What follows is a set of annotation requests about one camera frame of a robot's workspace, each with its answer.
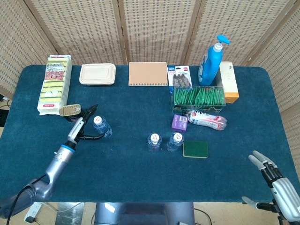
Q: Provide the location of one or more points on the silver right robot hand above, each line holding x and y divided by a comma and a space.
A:
284, 197

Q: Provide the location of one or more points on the black and silver left hand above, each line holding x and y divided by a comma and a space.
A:
76, 130

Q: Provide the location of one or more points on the clear water bottle white cap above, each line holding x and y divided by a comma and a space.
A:
153, 144
103, 127
173, 145

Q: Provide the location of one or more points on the dark robot base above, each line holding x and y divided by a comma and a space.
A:
145, 215

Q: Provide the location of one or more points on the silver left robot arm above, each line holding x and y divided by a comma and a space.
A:
56, 164

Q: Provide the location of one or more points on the black luncheon meat can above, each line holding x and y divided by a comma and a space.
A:
70, 109

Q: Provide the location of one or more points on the yellow sponge multipack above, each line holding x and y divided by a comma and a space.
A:
54, 89

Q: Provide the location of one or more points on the beige lidded food container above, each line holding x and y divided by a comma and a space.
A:
97, 73

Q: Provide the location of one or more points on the dark blue table mat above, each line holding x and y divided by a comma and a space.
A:
140, 105

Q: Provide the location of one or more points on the metal table leg plate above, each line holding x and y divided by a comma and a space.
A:
70, 214

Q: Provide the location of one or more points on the brown spiral notebook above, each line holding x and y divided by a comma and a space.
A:
147, 73

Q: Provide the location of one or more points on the white power strip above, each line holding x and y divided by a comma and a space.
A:
32, 211

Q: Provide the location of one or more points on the green and yellow scouring sponge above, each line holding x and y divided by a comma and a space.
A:
195, 148

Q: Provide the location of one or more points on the small purple box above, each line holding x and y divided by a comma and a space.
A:
179, 123

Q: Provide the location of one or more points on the red and white labelled bottle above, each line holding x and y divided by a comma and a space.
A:
206, 119

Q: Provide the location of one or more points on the clear box of green sachets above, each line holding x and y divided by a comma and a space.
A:
199, 97

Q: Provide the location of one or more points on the white and orange carton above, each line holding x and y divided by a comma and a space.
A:
228, 79

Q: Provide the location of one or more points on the woven folding screen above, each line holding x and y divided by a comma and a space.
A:
157, 28

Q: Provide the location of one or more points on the blue pump dispenser bottle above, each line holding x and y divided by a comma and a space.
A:
209, 65

